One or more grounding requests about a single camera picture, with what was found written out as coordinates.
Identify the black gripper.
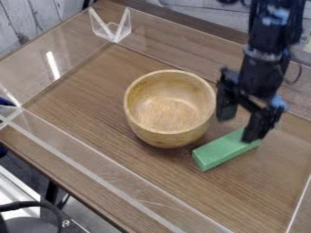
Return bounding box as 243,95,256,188
216,46,291,143

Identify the green rectangular block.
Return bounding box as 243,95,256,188
192,128,261,172

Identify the brown wooden bowl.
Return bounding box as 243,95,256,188
123,69,216,148

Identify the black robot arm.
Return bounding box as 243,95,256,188
216,0,305,143

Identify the clear acrylic tray barrier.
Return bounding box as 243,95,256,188
0,3,311,233

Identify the black table leg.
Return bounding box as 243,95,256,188
45,181,60,204

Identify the blue object at edge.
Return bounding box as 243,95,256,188
0,96,17,158

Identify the black cable loop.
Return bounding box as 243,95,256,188
0,200,61,233

